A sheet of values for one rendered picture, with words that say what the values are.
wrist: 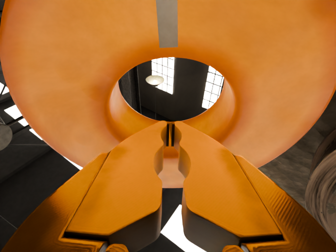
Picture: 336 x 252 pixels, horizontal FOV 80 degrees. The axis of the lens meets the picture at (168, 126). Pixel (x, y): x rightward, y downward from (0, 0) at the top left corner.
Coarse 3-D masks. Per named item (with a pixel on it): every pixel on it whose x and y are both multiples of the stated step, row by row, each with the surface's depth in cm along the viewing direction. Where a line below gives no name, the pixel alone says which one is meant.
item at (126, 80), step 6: (126, 72) 453; (132, 72) 482; (126, 78) 465; (132, 78) 491; (126, 84) 477; (132, 84) 501; (138, 84) 501; (126, 90) 491; (132, 90) 511; (138, 90) 512; (126, 96) 505; (132, 96) 521; (138, 96) 526; (132, 102) 532; (138, 102) 540; (138, 108) 556
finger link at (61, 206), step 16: (96, 160) 9; (80, 176) 8; (64, 192) 7; (80, 192) 7; (48, 208) 6; (64, 208) 6; (32, 224) 6; (48, 224) 6; (64, 224) 6; (16, 240) 5; (32, 240) 6; (48, 240) 6; (64, 240) 6; (80, 240) 6; (96, 240) 6
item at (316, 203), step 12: (324, 156) 34; (324, 168) 35; (312, 180) 37; (324, 180) 36; (312, 192) 39; (324, 192) 37; (312, 204) 40; (324, 204) 39; (324, 216) 40; (324, 228) 42
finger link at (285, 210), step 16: (240, 160) 9; (256, 176) 8; (256, 192) 7; (272, 192) 7; (272, 208) 7; (288, 208) 7; (304, 208) 7; (288, 224) 6; (304, 224) 6; (272, 240) 6; (288, 240) 6; (304, 240) 6; (320, 240) 6
